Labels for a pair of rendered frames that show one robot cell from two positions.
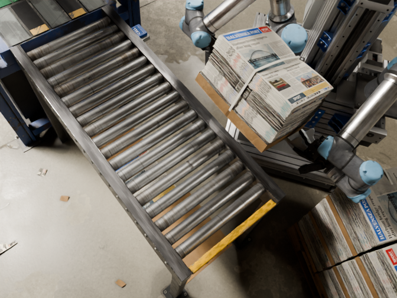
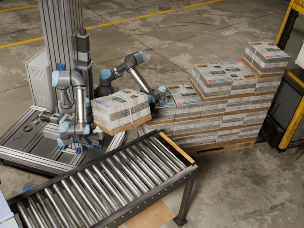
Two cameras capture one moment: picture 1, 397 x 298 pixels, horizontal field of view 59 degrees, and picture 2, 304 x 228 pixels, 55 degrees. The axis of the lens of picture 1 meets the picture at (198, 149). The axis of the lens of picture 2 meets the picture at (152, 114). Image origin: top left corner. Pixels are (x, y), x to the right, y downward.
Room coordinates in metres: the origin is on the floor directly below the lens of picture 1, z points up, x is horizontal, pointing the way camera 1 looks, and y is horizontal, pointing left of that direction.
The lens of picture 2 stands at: (0.40, 1.62, 2.60)
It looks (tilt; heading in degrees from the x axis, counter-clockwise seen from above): 39 degrees down; 277
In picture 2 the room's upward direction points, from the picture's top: 6 degrees clockwise
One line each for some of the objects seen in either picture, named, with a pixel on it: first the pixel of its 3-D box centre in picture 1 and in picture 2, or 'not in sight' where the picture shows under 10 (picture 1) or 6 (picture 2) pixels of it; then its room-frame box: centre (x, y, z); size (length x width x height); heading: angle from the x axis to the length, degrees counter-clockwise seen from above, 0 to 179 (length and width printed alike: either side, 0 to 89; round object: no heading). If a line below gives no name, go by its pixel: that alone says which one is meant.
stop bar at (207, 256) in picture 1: (234, 235); (176, 147); (0.37, -0.20, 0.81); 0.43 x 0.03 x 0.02; 139
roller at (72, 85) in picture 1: (98, 71); (68, 207); (1.04, 0.54, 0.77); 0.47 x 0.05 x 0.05; 139
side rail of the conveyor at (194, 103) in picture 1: (182, 97); (92, 166); (1.01, 0.12, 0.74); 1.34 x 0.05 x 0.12; 49
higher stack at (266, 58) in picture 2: not in sight; (250, 98); (-0.40, -1.38, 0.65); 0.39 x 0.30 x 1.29; 116
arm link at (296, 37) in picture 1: (290, 42); (83, 105); (1.24, -0.32, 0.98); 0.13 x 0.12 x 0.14; 20
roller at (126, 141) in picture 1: (146, 128); (116, 181); (0.78, 0.25, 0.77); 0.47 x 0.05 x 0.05; 139
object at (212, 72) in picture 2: not in sight; (213, 72); (0.13, -1.13, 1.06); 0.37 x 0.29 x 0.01; 117
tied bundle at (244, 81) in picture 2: not in sight; (234, 79); (-0.13, -1.25, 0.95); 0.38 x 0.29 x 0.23; 116
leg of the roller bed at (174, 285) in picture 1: (177, 285); (185, 200); (0.21, -0.03, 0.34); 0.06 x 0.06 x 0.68; 49
